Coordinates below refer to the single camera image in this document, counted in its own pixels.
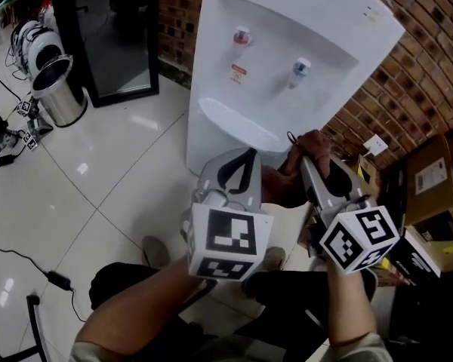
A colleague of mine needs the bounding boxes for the steel trash bin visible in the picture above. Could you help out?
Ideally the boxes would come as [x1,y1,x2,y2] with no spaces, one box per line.
[30,54,89,128]

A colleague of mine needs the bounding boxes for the spare hand-held gripper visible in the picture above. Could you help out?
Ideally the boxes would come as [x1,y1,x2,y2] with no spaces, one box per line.
[16,98,42,127]
[21,121,54,151]

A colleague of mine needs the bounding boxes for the white drip tray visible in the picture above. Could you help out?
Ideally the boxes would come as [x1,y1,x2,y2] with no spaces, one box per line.
[197,97,291,153]

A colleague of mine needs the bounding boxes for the person's light shirt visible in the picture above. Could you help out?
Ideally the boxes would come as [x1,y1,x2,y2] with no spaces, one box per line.
[68,332,396,362]

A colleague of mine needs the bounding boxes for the large labelled cardboard box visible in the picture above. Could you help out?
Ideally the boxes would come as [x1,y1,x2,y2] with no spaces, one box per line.
[405,133,453,275]

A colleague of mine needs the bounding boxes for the white round device with cables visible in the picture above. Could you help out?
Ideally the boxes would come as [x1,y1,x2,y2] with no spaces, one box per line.
[10,20,66,81]

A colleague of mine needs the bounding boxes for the black and white carton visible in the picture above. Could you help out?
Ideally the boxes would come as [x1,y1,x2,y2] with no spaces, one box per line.
[387,226,442,287]

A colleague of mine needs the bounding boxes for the person's left leg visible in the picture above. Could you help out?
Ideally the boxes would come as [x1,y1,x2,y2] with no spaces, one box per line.
[88,261,220,354]

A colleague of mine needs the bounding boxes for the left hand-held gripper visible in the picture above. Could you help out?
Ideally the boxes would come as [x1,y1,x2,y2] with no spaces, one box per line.
[180,147,275,282]

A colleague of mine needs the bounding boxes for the person's right leg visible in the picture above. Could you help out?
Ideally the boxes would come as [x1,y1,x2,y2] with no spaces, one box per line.
[233,269,378,354]

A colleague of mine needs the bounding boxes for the black glass-door fridge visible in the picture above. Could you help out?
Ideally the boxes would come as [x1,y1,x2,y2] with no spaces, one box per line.
[48,0,162,109]

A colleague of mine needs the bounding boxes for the red warning sticker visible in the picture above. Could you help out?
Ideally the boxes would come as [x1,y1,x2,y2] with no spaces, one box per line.
[230,63,248,84]

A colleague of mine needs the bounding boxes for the person's brown left shoe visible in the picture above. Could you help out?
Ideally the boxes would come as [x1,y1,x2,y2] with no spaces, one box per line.
[141,235,171,269]

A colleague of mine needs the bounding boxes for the person's brown right shoe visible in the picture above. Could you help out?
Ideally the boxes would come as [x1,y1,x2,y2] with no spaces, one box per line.
[262,246,287,273]

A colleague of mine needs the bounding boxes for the person's left forearm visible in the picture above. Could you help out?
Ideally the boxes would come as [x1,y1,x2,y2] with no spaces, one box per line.
[75,256,205,354]

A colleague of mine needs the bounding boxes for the white water dispenser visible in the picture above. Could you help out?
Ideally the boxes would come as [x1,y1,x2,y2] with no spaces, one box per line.
[186,0,407,176]

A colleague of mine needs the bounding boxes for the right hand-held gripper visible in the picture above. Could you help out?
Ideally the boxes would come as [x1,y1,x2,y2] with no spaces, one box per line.
[300,155,400,275]

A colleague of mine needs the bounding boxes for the white wall socket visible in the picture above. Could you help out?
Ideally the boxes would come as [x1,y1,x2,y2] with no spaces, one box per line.
[363,133,387,157]

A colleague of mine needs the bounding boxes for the black carton with blue stripe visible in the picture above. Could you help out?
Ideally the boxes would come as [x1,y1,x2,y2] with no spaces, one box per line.
[380,160,408,241]

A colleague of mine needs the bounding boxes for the brown cloth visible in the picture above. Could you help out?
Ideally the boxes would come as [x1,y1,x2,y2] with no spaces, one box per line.
[262,129,331,209]

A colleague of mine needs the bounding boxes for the person's brown shoe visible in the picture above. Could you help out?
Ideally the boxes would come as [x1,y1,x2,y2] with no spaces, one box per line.
[262,246,287,273]
[141,235,171,269]

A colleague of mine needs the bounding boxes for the person's leg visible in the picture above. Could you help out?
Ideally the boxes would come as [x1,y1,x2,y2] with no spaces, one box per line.
[88,261,220,354]
[233,269,378,354]

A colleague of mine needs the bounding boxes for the black power adapter with cable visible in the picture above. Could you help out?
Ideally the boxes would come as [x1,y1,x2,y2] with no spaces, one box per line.
[0,249,88,322]
[0,69,23,180]

